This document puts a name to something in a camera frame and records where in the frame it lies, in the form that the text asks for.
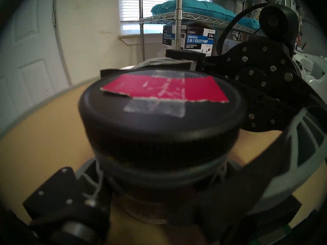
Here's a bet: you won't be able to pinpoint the teal tufted cushion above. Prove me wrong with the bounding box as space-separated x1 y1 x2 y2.
151 0 261 30

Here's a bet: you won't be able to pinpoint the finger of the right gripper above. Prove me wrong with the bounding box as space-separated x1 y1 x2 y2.
199 108 327 237
101 57 205 79

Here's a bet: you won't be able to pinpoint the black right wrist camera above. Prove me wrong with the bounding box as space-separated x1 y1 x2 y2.
259 3 299 56

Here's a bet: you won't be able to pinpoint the white window blinds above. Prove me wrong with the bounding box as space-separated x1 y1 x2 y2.
118 0 210 24

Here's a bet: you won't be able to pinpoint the chrome wire shelf rack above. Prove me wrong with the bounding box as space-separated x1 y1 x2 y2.
139 0 286 62

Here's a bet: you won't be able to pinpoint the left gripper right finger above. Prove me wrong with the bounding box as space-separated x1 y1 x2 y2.
225 195 302 245

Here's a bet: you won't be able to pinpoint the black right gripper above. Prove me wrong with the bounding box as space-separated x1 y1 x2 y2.
166 36 327 132

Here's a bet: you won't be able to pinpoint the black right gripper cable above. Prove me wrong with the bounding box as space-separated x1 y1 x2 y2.
217 3 270 56

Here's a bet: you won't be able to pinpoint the white panel door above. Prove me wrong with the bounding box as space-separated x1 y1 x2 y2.
0 0 72 132

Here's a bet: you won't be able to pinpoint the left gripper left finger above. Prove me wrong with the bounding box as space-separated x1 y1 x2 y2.
23 155 115 245

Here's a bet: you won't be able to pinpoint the black lid with red tape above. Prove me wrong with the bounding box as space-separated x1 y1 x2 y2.
78 68 247 168

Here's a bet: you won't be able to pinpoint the utility pump box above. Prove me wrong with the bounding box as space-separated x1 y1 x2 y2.
162 24 217 57

